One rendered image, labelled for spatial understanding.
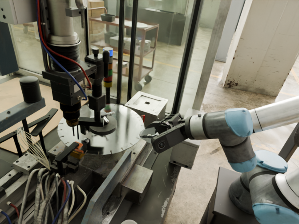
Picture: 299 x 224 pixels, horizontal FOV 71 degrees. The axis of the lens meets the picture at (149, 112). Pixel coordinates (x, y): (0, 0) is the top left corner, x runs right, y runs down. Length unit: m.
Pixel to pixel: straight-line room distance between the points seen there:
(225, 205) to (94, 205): 0.55
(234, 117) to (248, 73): 3.30
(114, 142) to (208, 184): 1.36
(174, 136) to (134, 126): 0.27
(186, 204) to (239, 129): 1.32
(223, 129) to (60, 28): 0.45
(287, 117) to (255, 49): 3.04
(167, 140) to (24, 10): 0.46
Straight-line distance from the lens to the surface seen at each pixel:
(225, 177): 1.04
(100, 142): 0.77
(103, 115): 0.81
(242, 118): 0.55
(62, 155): 0.70
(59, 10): 0.53
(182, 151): 0.94
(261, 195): 0.76
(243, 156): 0.62
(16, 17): 0.53
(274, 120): 0.72
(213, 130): 0.58
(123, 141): 0.77
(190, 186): 1.93
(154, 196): 0.88
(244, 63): 3.77
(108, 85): 1.07
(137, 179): 0.82
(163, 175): 0.95
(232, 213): 0.93
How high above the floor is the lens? 1.46
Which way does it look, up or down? 33 degrees down
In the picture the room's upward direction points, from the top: 8 degrees clockwise
